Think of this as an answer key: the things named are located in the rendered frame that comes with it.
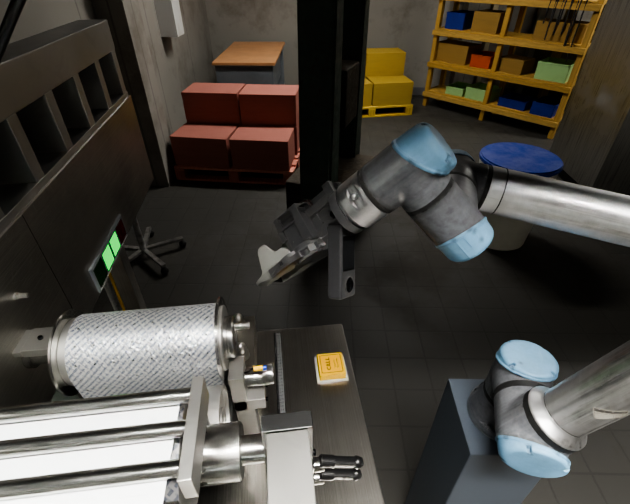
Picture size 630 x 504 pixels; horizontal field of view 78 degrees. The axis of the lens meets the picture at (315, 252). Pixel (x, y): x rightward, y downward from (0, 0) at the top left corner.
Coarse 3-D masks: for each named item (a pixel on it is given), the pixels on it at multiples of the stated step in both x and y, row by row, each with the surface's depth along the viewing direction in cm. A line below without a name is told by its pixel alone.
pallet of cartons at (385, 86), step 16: (368, 48) 566; (384, 48) 566; (368, 64) 545; (384, 64) 548; (400, 64) 551; (368, 80) 537; (384, 80) 537; (400, 80) 537; (368, 96) 533; (384, 96) 536; (400, 96) 540; (368, 112) 544; (400, 112) 559
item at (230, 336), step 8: (224, 320) 68; (232, 320) 68; (224, 328) 67; (232, 328) 67; (224, 336) 66; (232, 336) 66; (224, 344) 66; (232, 344) 66; (224, 352) 67; (232, 352) 67
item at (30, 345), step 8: (40, 328) 66; (48, 328) 66; (24, 336) 65; (32, 336) 65; (40, 336) 65; (48, 336) 65; (24, 344) 64; (32, 344) 64; (40, 344) 64; (48, 344) 64; (16, 352) 63; (24, 352) 63; (32, 352) 63; (40, 352) 63
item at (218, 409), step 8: (216, 392) 63; (224, 392) 68; (216, 400) 62; (224, 400) 70; (208, 408) 60; (216, 408) 61; (224, 408) 66; (208, 416) 60; (216, 416) 60; (224, 416) 66
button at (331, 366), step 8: (320, 360) 105; (328, 360) 105; (336, 360) 105; (320, 368) 103; (328, 368) 103; (336, 368) 103; (344, 368) 103; (320, 376) 102; (328, 376) 102; (336, 376) 102; (344, 376) 103
